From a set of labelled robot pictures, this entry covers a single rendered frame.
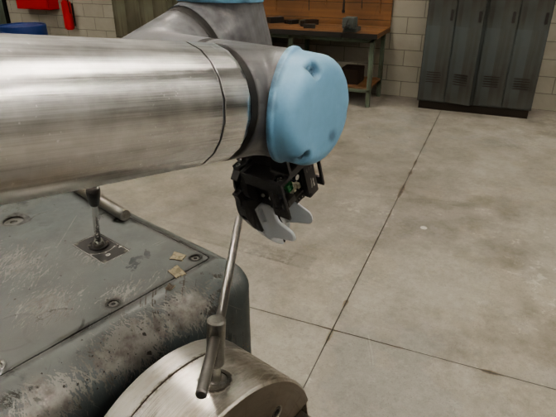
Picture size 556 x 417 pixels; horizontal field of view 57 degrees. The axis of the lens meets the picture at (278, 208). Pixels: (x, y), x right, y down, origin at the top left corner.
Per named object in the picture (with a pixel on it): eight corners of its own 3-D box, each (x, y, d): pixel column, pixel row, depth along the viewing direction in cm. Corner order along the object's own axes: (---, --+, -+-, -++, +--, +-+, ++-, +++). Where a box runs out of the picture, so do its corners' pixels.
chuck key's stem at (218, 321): (222, 406, 61) (224, 325, 57) (203, 405, 61) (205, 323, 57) (224, 393, 63) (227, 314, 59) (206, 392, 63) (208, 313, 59)
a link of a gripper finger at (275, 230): (296, 269, 65) (281, 218, 59) (262, 253, 69) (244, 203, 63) (310, 253, 67) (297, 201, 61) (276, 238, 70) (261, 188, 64)
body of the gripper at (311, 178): (289, 227, 58) (265, 141, 50) (235, 204, 63) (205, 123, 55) (327, 186, 62) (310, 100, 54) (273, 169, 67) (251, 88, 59)
